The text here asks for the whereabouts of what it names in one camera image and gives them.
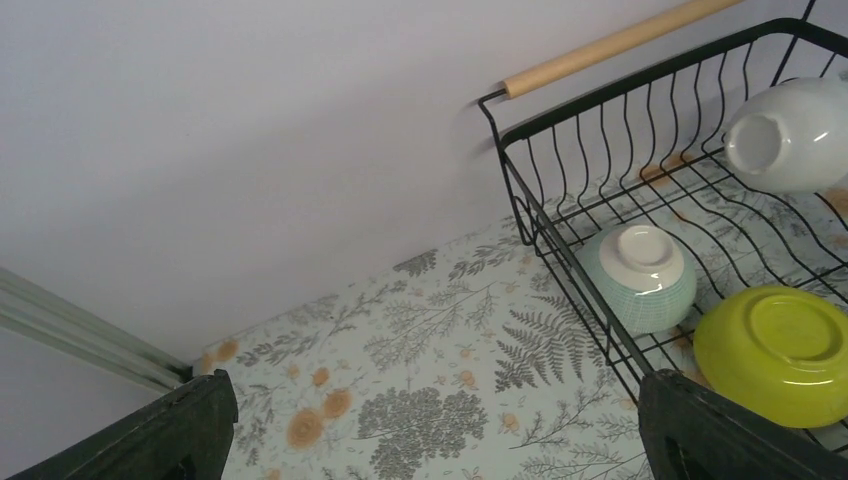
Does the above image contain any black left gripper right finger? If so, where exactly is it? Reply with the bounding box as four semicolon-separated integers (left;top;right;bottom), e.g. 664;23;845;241
637;369;847;479

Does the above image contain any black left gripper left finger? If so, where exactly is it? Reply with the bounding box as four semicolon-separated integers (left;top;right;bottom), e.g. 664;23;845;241
12;369;238;479

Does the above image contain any teal striped bowl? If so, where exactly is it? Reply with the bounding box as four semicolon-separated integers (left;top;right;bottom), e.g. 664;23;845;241
575;224;697;336

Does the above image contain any black wire dish rack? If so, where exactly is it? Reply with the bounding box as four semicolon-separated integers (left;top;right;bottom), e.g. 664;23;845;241
493;2;847;461

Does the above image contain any white glossy bowl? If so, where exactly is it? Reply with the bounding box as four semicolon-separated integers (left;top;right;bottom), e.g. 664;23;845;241
724;77;847;194

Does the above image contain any lime green bowl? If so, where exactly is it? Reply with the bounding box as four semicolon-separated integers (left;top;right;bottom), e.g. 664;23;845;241
693;285;847;429

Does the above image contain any floral patterned table mat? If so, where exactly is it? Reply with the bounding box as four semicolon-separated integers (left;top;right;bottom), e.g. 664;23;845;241
193;153;848;480

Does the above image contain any aluminium frame rail left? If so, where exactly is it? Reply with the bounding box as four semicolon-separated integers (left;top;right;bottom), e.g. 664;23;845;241
1;268;193;392

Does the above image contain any far wooden rack handle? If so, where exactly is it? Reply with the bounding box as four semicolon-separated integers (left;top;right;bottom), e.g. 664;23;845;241
502;0;742;99

